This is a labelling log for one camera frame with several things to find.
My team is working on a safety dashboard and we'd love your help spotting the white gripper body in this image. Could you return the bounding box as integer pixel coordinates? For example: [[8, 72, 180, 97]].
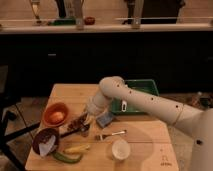
[[85, 93, 110, 121]]

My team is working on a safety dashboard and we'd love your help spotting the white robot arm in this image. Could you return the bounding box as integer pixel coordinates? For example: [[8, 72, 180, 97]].
[[84, 76, 213, 171]]

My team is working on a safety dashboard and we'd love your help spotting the metal measuring cup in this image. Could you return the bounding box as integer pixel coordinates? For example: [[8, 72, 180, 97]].
[[59, 114, 90, 138]]

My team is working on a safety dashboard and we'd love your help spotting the clear plastic cup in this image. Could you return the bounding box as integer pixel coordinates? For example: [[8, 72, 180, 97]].
[[112, 139, 131, 161]]

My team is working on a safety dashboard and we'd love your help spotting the blue sponge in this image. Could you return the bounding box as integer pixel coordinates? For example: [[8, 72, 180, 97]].
[[96, 112, 115, 128]]

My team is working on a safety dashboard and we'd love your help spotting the white brush in tray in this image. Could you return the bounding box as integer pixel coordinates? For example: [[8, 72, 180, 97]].
[[121, 100, 127, 112]]

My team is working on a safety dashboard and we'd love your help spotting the orange bowl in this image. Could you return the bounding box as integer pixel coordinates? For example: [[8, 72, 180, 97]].
[[42, 102, 69, 127]]

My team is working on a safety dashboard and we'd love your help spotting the orange fruit in bowl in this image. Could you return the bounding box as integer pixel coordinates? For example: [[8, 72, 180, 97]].
[[50, 112, 64, 123]]

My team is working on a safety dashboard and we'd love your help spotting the yellow banana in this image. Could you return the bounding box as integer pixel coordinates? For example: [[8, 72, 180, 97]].
[[63, 144, 90, 154]]

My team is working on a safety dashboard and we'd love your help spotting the green tray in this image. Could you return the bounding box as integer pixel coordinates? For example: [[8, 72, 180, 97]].
[[110, 79, 159, 115]]

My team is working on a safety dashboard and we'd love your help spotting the green pepper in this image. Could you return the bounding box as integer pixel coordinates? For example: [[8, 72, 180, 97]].
[[52, 152, 82, 164]]

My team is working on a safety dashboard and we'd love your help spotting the dark brown bowl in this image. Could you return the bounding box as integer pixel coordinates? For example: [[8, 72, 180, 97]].
[[32, 128, 59, 155]]

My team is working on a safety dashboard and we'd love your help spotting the white paper piece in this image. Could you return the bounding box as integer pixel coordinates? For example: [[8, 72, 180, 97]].
[[39, 135, 56, 157]]

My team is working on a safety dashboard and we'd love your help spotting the red object on shelf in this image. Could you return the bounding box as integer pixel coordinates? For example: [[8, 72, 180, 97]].
[[84, 17, 95, 25]]

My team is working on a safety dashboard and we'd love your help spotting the green object on shelf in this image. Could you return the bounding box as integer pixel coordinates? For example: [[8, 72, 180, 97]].
[[53, 19, 76, 26]]

